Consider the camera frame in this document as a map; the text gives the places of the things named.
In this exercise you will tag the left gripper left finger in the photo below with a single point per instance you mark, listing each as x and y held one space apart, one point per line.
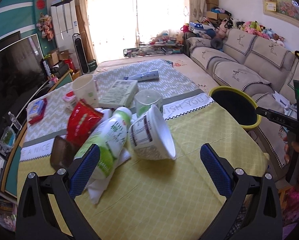
36 219

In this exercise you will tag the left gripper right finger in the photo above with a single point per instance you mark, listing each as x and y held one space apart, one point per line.
263 219

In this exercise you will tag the red snack bag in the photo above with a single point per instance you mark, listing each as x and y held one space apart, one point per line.
82 122

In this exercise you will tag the green white drink bottle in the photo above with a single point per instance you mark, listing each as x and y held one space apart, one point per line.
110 136

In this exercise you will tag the white instant noodle bowl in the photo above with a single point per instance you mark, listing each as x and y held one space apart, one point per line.
150 136

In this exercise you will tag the yellow rimmed trash bin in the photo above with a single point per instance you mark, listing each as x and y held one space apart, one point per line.
238 104

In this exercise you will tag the beige sofa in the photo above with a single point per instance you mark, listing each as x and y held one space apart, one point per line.
256 66

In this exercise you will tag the water bottle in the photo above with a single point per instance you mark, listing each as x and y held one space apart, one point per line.
14 121

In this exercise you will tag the red tray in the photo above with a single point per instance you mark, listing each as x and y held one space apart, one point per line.
40 117

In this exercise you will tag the pile of plush toys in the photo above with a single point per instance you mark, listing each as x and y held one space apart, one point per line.
253 27

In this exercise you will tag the blue tissue pack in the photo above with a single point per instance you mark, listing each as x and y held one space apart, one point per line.
36 109

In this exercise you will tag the pink strawberry milk carton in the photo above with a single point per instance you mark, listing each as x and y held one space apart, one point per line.
70 100

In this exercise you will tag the cream paper cup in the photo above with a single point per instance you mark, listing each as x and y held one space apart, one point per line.
84 88

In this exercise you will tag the patterned tablecloth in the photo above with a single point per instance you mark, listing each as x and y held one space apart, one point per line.
154 184

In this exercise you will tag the black television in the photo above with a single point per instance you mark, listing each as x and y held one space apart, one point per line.
21 77

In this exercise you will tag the cardboard boxes stack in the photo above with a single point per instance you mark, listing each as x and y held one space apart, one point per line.
216 13

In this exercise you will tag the green paper box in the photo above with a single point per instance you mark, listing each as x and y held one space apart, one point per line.
120 94

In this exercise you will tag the pile of books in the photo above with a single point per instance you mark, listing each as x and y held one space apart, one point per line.
163 44

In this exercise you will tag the red fire extinguisher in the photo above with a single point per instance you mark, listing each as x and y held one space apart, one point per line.
69 62

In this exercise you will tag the black tower fan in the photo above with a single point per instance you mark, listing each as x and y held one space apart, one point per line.
79 49

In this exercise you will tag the artificial flower bouquet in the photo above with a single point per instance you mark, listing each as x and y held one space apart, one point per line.
45 26

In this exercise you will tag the sheer window curtains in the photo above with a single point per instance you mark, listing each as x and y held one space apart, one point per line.
115 25

